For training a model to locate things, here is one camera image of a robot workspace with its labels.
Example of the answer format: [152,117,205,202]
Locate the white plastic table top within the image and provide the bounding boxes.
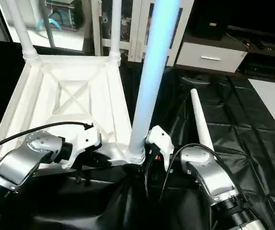
[0,53,145,175]

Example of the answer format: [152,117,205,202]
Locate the black work surface mat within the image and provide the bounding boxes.
[0,38,275,230]

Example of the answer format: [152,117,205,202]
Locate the white drawer unit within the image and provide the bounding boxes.
[176,42,248,73]

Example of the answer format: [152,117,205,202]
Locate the white glass door cabinet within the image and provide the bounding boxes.
[92,0,195,67]

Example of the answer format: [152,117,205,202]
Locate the white flat sheet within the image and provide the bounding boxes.
[249,78,275,144]

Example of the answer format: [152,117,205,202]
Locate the black equipment box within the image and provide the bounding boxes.
[195,0,229,40]

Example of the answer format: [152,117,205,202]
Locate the colourful background box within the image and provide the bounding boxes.
[37,0,85,32]

